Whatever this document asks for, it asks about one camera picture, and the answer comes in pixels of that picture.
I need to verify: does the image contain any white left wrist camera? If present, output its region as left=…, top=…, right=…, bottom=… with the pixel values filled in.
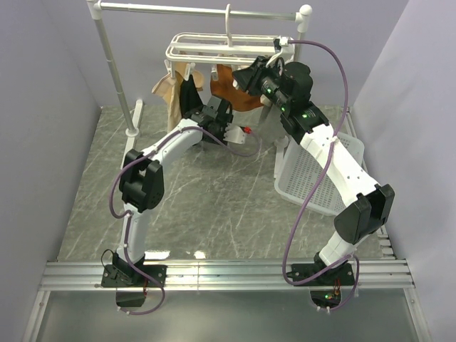
left=224, top=124, right=247, bottom=145

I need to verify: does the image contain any black underwear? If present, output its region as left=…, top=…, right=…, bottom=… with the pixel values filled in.
left=179, top=76, right=203, bottom=118

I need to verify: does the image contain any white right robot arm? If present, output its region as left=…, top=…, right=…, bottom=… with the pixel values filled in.
left=232, top=56, right=395, bottom=285

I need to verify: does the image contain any beige hanging underwear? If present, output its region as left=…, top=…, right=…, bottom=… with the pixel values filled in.
left=152, top=62, right=204, bottom=132

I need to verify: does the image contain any white metal clothes rack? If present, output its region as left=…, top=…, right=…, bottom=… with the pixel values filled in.
left=85, top=0, right=314, bottom=179

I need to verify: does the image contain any aluminium rail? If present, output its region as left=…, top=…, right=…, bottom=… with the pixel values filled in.
left=38, top=259, right=415, bottom=291
left=340, top=105, right=397, bottom=258

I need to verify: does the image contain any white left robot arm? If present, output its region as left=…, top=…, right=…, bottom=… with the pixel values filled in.
left=113, top=96, right=233, bottom=286

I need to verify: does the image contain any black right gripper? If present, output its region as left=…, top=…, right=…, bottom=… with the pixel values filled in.
left=231, top=58, right=290, bottom=113

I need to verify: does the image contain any orange hanging underwear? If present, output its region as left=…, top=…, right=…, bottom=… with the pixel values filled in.
left=210, top=64, right=271, bottom=112

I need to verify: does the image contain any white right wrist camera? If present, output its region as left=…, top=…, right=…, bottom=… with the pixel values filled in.
left=266, top=36, right=295, bottom=67

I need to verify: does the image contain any aluminium front rail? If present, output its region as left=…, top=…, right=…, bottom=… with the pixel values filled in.
left=38, top=259, right=415, bottom=291

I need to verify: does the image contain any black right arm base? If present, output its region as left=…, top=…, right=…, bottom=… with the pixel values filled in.
left=283, top=254, right=361, bottom=314

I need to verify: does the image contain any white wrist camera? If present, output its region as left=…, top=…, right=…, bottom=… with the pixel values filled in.
left=266, top=36, right=295, bottom=67
left=224, top=124, right=247, bottom=145

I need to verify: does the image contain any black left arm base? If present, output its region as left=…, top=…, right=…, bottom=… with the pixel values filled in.
left=100, top=249, right=167, bottom=316

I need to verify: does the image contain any white plastic clip hanger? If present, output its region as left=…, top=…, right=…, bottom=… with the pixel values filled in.
left=165, top=4, right=278, bottom=81

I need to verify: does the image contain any aluminium right side rail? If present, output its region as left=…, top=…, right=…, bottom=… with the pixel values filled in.
left=340, top=105, right=397, bottom=258

